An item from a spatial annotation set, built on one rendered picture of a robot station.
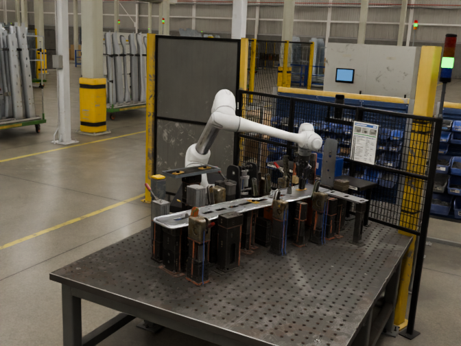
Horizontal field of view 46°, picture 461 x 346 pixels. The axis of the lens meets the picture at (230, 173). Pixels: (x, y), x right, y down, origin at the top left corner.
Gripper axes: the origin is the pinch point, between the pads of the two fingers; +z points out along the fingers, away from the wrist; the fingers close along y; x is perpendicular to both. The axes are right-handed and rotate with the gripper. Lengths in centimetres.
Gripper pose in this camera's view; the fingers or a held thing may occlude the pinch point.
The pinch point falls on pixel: (302, 183)
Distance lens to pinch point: 374.3
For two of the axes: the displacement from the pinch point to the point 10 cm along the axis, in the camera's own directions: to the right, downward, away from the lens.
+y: 6.8, 2.1, -7.1
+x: 7.3, -1.3, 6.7
